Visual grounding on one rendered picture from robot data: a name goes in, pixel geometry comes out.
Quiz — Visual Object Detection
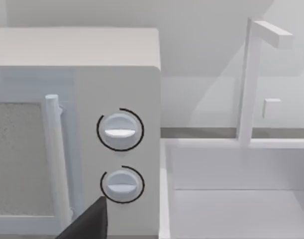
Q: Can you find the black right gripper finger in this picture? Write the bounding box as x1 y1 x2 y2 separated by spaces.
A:
55 196 109 239

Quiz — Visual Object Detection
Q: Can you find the small pale microwave knob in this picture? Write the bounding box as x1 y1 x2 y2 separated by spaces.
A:
100 165 145 204

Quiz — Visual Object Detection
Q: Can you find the microwave oven door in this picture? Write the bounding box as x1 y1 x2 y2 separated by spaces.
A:
0 68 79 224

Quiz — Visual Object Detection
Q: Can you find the large pale microwave knob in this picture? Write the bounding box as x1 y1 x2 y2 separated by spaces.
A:
96 107 145 152

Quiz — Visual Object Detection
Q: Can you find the white sink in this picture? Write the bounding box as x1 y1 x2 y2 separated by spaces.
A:
158 138 304 239

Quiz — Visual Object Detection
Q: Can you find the pale microwave oven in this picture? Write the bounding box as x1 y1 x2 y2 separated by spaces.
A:
0 27 162 237

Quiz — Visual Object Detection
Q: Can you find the tall white tap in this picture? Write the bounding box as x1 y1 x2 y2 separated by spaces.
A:
236 17 294 145

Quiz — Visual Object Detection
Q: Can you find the pale microwave door handle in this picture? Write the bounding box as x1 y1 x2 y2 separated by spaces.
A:
44 94 74 224

